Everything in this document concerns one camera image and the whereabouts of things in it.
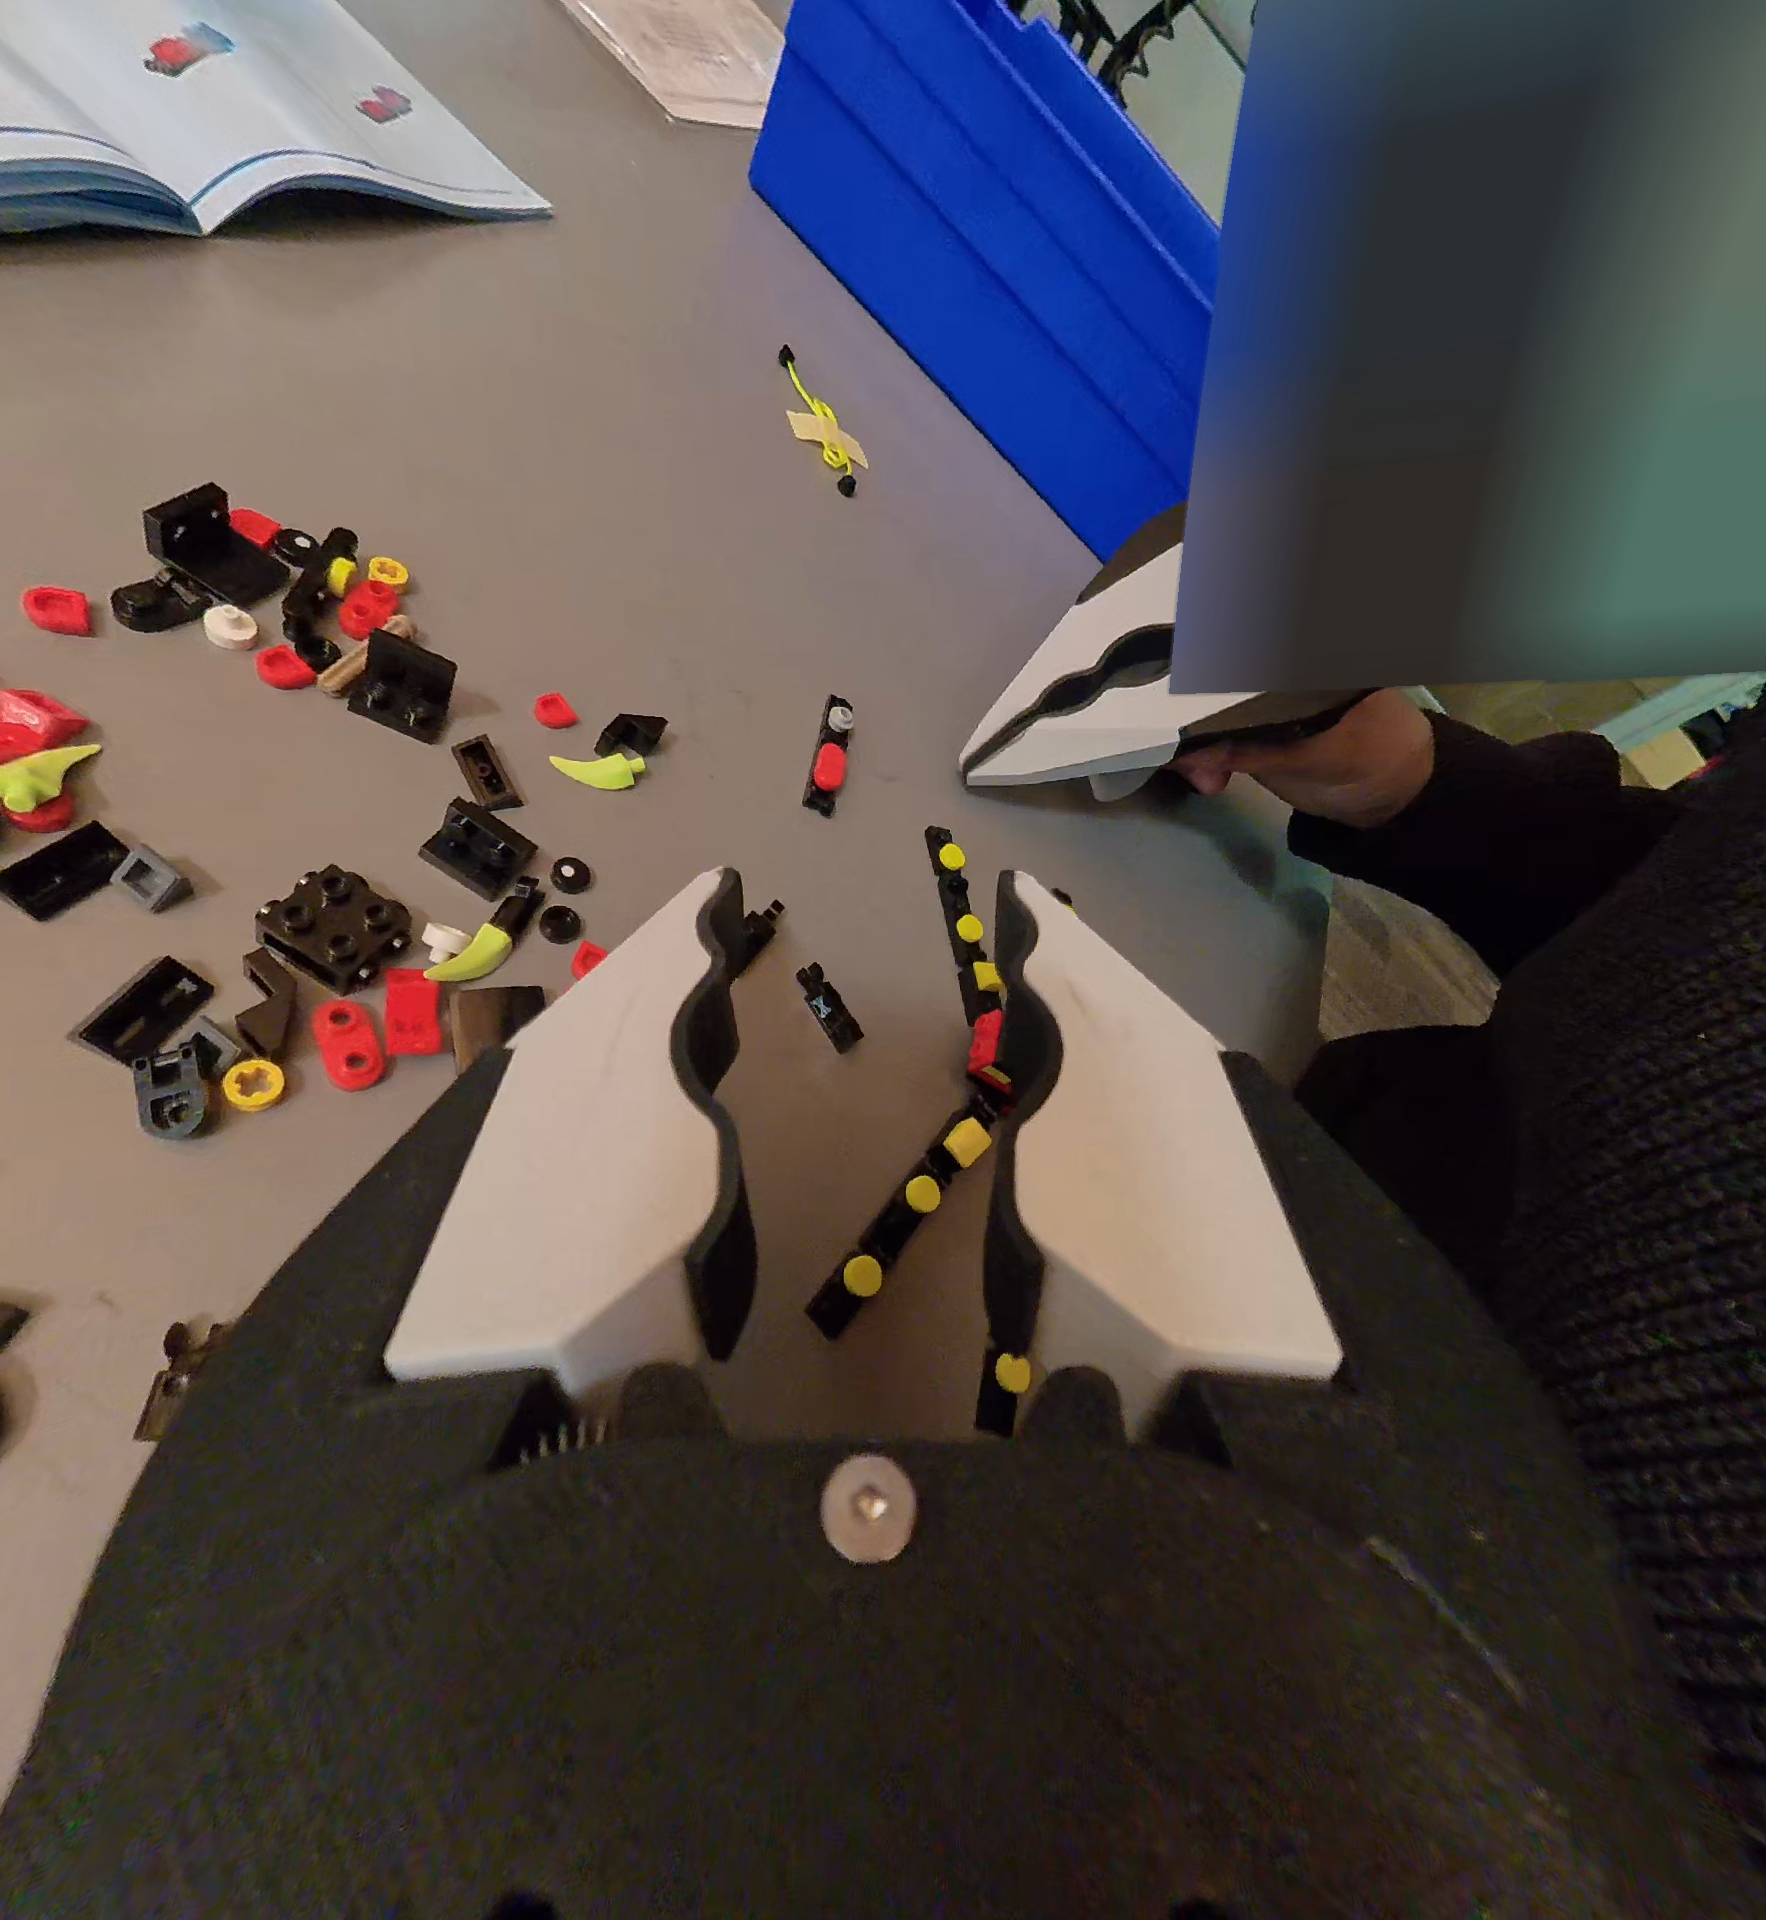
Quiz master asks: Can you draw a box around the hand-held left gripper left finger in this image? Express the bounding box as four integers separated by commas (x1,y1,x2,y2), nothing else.
383,865,761,1407

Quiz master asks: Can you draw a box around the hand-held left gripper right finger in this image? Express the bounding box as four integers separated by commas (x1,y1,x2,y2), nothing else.
983,867,1344,1441

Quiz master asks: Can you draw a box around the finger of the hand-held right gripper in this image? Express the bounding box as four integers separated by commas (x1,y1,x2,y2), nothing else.
958,573,1180,778
965,689,1184,803

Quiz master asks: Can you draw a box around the black yellow-studded lego assembly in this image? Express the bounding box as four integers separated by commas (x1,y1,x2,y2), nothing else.
805,824,1080,1441

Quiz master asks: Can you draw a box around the person's right forearm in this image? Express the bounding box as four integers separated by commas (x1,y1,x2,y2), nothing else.
1285,711,1687,976

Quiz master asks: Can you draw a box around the black lego bar red stud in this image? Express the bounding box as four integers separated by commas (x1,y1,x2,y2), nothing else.
801,694,859,820

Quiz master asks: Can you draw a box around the tiny black lego connector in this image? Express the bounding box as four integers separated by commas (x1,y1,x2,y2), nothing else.
796,961,866,1056

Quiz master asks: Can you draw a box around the scattered pile of lego pieces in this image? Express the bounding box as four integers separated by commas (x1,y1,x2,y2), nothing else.
0,481,672,1443

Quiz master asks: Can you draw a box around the lego instruction booklet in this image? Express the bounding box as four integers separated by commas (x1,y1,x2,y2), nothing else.
0,0,555,243

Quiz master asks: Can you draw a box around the person's right hand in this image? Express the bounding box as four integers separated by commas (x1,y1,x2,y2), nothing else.
1176,694,1436,827

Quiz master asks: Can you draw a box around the blue plastic box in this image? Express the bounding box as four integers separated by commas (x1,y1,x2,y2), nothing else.
749,0,1222,563

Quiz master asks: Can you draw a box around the clear plastic bag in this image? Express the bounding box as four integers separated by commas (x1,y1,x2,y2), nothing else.
560,0,788,132

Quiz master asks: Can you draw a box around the yellow-green string with tape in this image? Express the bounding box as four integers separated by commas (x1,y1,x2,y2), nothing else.
777,345,872,500

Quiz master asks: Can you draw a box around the black metal frame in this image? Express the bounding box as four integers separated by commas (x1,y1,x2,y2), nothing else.
1016,0,1253,104

